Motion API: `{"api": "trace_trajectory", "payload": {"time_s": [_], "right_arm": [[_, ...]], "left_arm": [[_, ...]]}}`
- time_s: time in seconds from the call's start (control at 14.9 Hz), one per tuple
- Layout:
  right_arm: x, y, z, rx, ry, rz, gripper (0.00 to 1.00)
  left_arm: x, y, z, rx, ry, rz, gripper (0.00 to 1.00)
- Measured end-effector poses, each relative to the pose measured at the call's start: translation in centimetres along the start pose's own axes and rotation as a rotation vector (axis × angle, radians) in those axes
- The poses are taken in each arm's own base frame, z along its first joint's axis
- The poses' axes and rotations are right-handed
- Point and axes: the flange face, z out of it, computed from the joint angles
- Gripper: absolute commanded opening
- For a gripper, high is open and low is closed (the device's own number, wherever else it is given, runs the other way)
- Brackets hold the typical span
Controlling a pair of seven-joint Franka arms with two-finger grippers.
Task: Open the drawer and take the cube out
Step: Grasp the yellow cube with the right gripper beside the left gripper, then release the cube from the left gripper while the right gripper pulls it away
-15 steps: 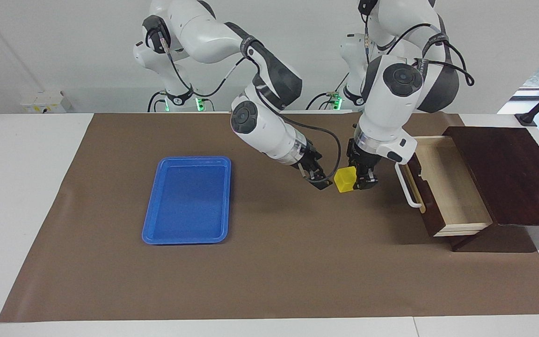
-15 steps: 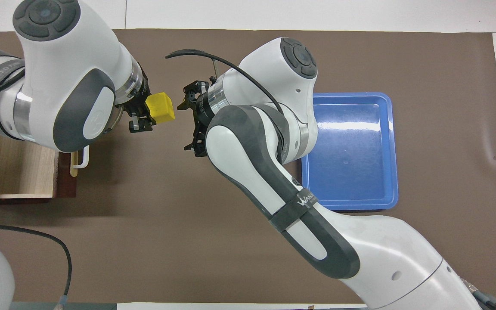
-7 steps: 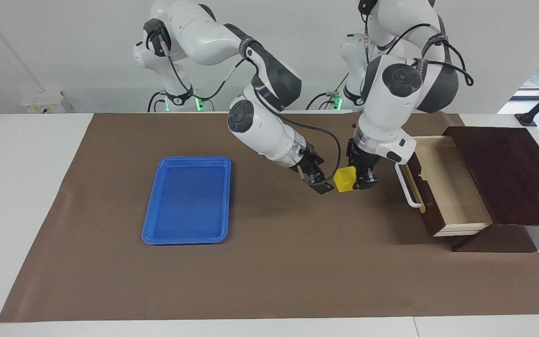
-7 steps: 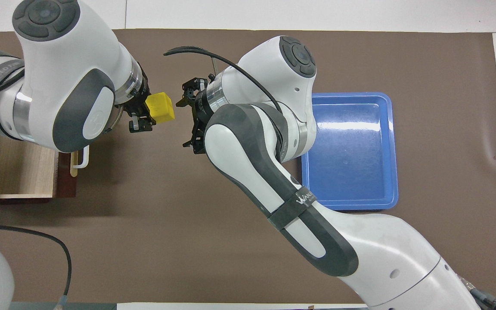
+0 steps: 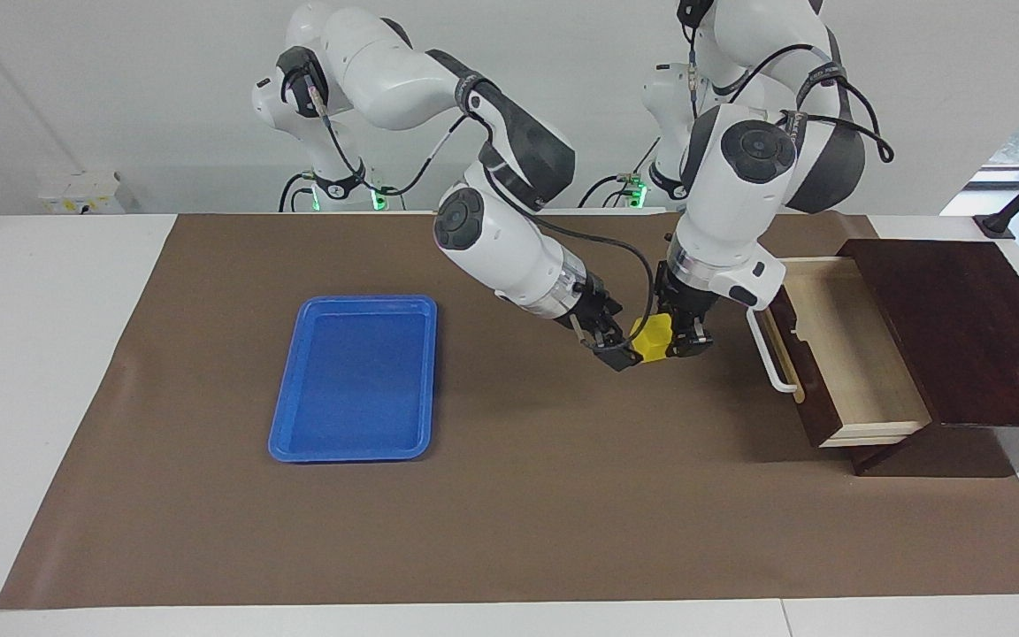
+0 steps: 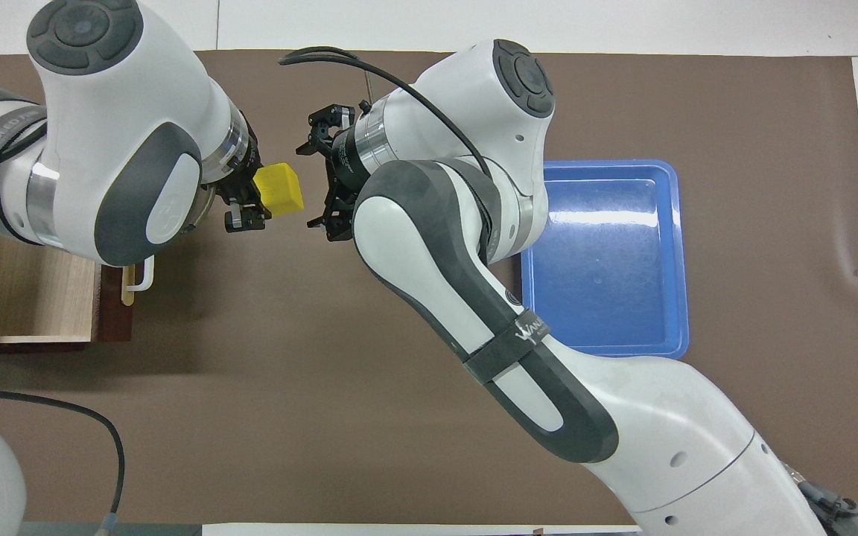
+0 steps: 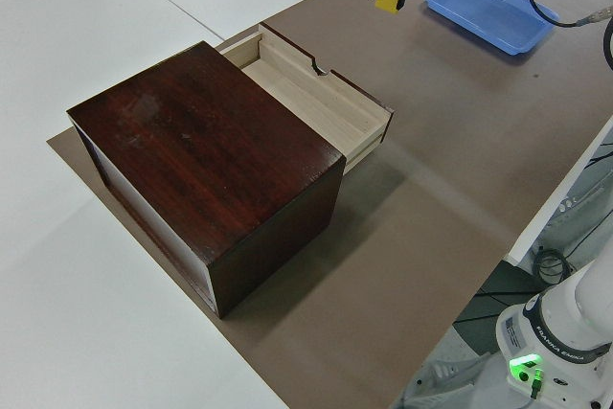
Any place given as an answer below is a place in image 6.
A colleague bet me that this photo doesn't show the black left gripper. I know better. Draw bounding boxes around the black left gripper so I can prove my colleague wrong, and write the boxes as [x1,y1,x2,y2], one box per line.
[213,118,273,234]

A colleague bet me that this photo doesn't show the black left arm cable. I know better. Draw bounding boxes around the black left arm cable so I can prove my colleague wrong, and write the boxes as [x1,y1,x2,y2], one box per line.
[0,383,126,534]

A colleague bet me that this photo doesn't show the yellow cube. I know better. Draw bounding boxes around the yellow cube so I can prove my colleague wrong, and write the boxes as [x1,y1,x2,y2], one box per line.
[253,164,305,215]

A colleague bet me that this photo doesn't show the wooden drawer with white handle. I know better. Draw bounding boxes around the wooden drawer with white handle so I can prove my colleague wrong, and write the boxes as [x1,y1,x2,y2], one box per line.
[0,237,156,345]

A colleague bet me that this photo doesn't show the blue plastic tray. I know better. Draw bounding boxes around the blue plastic tray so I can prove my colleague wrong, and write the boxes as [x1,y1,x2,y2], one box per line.
[520,159,690,360]

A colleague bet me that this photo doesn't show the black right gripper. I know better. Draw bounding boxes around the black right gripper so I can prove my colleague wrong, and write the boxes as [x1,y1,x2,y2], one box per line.
[294,102,360,242]

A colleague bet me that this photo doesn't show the brown paper table mat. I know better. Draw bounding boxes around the brown paper table mat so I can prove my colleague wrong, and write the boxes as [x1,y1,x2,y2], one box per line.
[0,49,858,526]

